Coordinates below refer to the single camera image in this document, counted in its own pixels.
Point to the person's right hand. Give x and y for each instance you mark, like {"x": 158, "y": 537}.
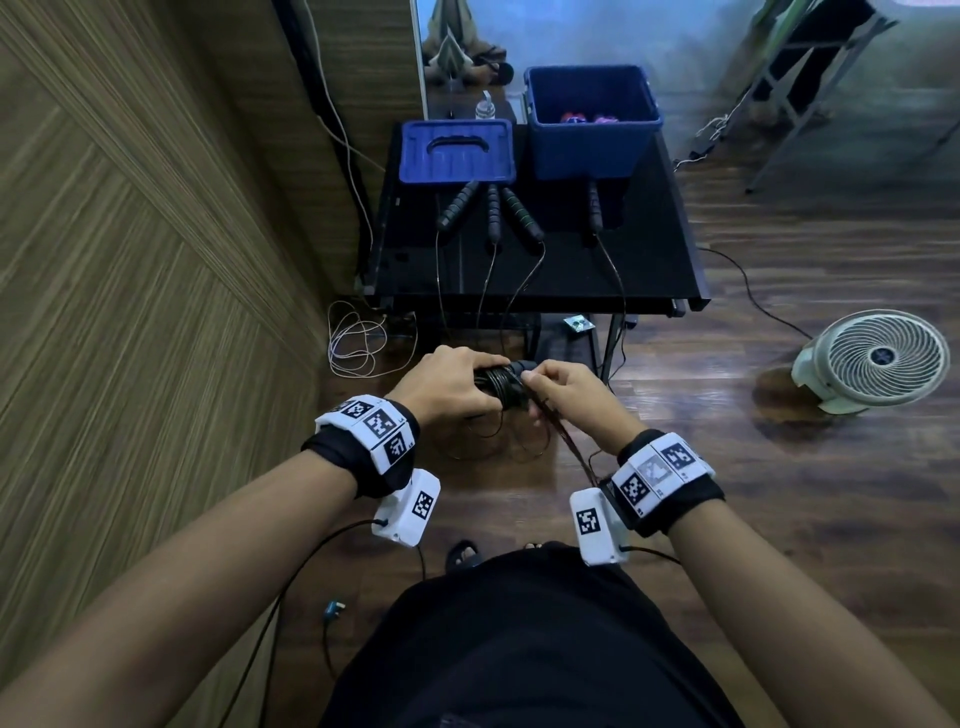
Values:
{"x": 585, "y": 405}

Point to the person's left hand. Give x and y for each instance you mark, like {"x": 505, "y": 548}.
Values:
{"x": 442, "y": 386}

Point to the blue plastic bin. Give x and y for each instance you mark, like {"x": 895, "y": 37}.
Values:
{"x": 592, "y": 157}

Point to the person's left forearm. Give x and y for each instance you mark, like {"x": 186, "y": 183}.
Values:
{"x": 187, "y": 592}

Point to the person's right forearm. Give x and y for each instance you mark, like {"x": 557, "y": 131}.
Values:
{"x": 787, "y": 622}

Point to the person's left foot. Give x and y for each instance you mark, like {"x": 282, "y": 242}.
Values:
{"x": 463, "y": 555}

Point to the blue bin lid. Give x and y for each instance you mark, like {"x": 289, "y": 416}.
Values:
{"x": 420, "y": 169}

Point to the person's black clothing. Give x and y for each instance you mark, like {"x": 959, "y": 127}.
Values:
{"x": 532, "y": 645}

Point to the black wristband with marker tags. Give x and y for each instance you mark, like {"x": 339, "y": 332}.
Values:
{"x": 660, "y": 480}
{"x": 367, "y": 442}

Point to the black glossy low table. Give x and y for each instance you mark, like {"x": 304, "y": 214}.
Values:
{"x": 652, "y": 262}

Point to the black pouch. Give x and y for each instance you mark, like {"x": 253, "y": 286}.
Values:
{"x": 450, "y": 109}

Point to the white water bottle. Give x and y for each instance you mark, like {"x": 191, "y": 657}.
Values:
{"x": 485, "y": 109}

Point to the black charger plug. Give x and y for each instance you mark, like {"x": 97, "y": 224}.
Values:
{"x": 701, "y": 146}

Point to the white floor fan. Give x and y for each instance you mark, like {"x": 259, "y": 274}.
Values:
{"x": 877, "y": 360}

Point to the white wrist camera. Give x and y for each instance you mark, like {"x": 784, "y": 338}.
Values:
{"x": 409, "y": 510}
{"x": 596, "y": 529}

